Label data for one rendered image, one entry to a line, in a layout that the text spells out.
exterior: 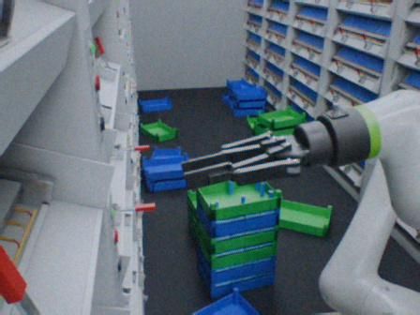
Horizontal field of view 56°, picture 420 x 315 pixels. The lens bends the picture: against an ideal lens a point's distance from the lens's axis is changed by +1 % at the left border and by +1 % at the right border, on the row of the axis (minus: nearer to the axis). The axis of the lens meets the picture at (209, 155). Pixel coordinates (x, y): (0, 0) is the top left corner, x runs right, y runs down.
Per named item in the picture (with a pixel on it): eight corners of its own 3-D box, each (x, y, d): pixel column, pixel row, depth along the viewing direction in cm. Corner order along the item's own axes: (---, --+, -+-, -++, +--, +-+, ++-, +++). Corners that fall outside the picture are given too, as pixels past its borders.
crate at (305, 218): (330, 217, 227) (332, 205, 223) (325, 237, 210) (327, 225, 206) (277, 206, 237) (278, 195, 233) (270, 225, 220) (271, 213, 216)
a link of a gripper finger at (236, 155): (286, 139, 64) (285, 135, 66) (218, 149, 65) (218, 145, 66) (288, 160, 66) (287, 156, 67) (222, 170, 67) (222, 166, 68)
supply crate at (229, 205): (259, 186, 179) (260, 170, 176) (280, 208, 162) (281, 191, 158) (196, 196, 170) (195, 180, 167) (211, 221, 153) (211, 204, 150)
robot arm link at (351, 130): (370, 174, 65) (342, 152, 73) (371, 108, 59) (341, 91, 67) (335, 184, 64) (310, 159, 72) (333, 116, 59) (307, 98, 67)
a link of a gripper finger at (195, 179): (229, 178, 63) (230, 180, 63) (187, 188, 63) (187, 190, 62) (226, 161, 62) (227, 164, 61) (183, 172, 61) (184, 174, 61)
